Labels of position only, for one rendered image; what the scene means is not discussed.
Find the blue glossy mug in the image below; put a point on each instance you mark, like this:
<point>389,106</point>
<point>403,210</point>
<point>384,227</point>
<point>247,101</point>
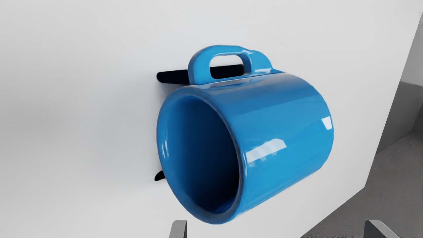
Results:
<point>271,132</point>

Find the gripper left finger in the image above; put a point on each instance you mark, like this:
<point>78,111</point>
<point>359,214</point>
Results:
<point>178,230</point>

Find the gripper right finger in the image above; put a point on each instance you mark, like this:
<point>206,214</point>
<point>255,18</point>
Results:
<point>378,230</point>

